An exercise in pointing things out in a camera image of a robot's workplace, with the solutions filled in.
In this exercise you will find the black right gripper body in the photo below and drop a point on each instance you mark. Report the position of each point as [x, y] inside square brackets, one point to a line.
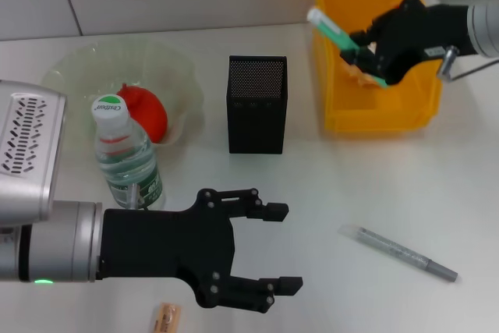
[421, 32]

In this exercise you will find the mint green utility knife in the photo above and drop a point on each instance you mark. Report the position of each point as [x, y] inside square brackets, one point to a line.
[327, 27]

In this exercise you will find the clear green-label water bottle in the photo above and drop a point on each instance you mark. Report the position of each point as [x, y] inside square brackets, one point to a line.
[128, 161]

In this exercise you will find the clear wavy glass fruit plate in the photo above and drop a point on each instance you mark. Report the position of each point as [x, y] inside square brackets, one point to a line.
[78, 68]

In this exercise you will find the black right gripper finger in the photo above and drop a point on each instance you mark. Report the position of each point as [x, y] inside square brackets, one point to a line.
[362, 37]
[362, 61]

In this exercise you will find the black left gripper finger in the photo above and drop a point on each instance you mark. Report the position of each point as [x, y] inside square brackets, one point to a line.
[290, 286]
[277, 212]

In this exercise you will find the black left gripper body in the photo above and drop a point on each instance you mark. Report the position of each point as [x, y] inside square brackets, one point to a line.
[163, 245]

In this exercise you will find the small tan wrapped candy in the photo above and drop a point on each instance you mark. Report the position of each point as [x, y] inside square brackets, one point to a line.
[168, 317]

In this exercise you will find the black mesh pen holder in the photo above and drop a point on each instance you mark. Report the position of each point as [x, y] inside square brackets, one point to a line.
[255, 130]

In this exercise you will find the grey marker pen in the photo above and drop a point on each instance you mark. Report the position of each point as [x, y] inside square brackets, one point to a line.
[409, 255]

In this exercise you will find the yellow plastic bin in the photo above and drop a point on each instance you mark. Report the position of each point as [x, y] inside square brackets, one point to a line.
[351, 110]

